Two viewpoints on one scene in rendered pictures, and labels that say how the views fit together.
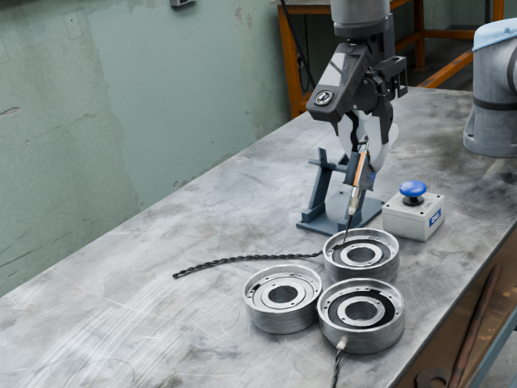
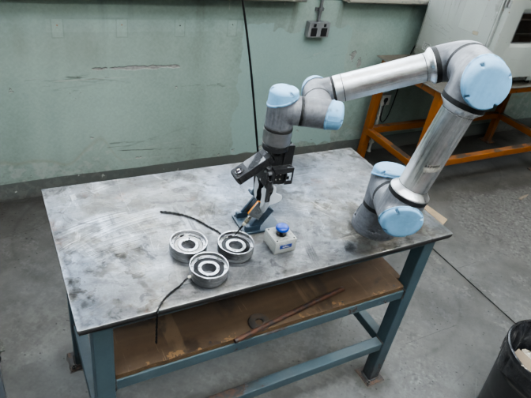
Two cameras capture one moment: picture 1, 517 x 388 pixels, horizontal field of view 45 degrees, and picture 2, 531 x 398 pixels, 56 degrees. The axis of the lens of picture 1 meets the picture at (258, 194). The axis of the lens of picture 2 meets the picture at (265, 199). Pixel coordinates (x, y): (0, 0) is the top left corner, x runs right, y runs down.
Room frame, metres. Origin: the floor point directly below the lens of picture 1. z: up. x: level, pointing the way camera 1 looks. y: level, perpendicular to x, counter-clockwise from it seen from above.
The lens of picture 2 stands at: (-0.32, -0.45, 1.74)
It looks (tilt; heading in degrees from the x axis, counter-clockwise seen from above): 34 degrees down; 14
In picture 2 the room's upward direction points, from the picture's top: 10 degrees clockwise
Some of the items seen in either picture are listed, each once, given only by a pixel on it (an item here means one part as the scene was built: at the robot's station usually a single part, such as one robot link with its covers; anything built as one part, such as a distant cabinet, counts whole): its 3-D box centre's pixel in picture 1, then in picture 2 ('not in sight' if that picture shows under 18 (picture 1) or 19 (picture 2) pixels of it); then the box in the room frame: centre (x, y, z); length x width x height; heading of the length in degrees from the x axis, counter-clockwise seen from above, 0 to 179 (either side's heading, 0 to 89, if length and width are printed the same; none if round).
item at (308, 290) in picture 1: (284, 299); (188, 246); (0.67, -0.01, 0.82); 0.08 x 0.08 x 0.02
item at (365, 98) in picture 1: (367, 63); (274, 162); (0.82, -0.18, 1.07); 0.09 x 0.08 x 0.12; 134
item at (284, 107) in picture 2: not in sight; (282, 108); (0.82, -0.17, 1.23); 0.09 x 0.08 x 0.11; 110
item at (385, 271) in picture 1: (361, 259); (235, 247); (0.73, -0.13, 0.82); 0.10 x 0.10 x 0.04
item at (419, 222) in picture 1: (415, 211); (281, 238); (0.83, -0.24, 0.82); 0.08 x 0.07 x 0.05; 137
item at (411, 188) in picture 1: (413, 198); (281, 232); (0.82, -0.23, 0.85); 0.04 x 0.04 x 0.05
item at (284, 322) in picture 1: (284, 299); (188, 246); (0.67, -0.01, 0.82); 0.10 x 0.10 x 0.04
